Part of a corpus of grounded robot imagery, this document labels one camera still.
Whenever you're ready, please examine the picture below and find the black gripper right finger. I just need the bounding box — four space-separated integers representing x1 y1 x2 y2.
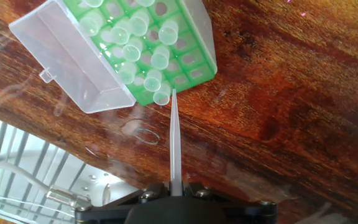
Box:
181 182 278 224

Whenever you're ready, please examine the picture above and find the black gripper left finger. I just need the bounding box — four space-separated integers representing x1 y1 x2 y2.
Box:
75 182 171 224

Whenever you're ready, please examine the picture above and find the translucent tip box green rack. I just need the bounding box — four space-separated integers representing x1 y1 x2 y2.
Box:
62 0 219 107

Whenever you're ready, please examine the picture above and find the glossy wood grain board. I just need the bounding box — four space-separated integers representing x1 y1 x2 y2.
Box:
0 0 358 224

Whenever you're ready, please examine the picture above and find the clear hinged box lid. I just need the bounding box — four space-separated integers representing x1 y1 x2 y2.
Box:
8 0 137 114

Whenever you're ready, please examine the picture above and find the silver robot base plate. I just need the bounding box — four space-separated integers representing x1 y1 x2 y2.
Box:
68 167 140 207

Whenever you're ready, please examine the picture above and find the grey cable metal connector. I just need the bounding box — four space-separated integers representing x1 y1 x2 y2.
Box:
0 161 93 210

